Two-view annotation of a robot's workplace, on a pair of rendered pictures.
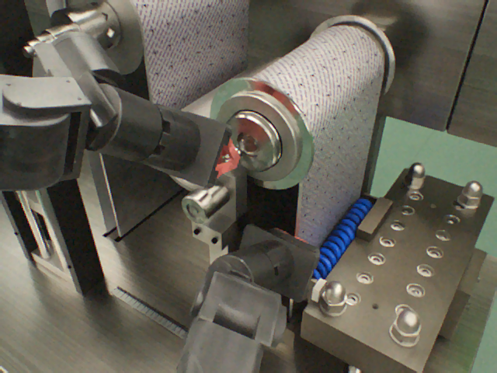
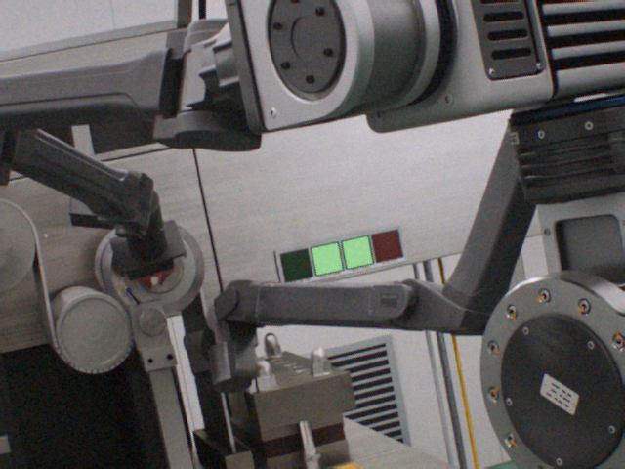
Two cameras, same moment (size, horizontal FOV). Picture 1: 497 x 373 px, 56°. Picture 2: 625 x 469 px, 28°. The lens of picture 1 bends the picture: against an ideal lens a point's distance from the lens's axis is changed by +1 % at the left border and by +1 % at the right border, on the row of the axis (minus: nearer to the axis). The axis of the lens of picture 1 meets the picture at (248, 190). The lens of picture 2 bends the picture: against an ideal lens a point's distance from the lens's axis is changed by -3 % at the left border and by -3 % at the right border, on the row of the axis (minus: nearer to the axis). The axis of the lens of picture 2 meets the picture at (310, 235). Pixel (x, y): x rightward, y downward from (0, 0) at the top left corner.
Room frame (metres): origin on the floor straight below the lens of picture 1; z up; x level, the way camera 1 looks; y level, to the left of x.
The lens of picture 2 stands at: (-0.99, 1.33, 1.36)
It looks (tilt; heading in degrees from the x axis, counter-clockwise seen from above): 3 degrees down; 311
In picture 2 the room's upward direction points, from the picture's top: 11 degrees counter-clockwise
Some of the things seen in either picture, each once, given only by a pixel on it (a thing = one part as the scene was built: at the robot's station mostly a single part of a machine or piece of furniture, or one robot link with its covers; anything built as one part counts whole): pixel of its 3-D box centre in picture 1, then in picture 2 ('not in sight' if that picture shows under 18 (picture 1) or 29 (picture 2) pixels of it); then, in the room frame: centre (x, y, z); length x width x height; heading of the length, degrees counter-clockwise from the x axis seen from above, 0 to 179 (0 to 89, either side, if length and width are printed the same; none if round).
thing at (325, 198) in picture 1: (335, 194); (199, 344); (0.55, -0.13, 1.11); 0.23 x 0.01 x 0.18; 146
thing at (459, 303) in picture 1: (463, 294); not in sight; (0.47, -0.34, 0.96); 0.10 x 0.03 x 0.11; 146
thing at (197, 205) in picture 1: (198, 206); (152, 321); (0.43, 0.06, 1.18); 0.04 x 0.02 x 0.04; 56
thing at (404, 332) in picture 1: (407, 324); (319, 361); (0.35, -0.20, 1.05); 0.04 x 0.04 x 0.04
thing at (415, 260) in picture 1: (407, 259); (274, 387); (0.51, -0.25, 1.00); 0.40 x 0.16 x 0.06; 146
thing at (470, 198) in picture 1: (472, 191); (271, 344); (0.62, -0.38, 1.05); 0.04 x 0.04 x 0.04
